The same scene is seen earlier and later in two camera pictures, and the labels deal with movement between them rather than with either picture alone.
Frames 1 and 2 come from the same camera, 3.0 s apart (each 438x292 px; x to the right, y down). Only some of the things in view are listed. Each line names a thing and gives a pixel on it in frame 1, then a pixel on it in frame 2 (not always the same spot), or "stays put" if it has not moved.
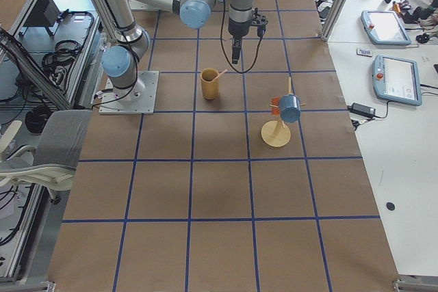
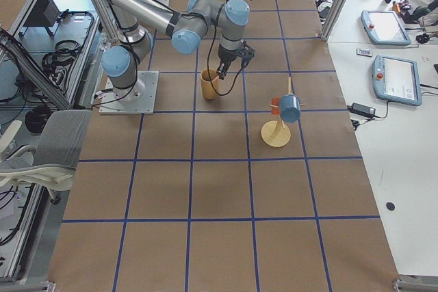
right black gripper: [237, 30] to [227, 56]
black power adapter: [362, 109] stays put
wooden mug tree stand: [274, 133] stays put
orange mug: [275, 110] stays put
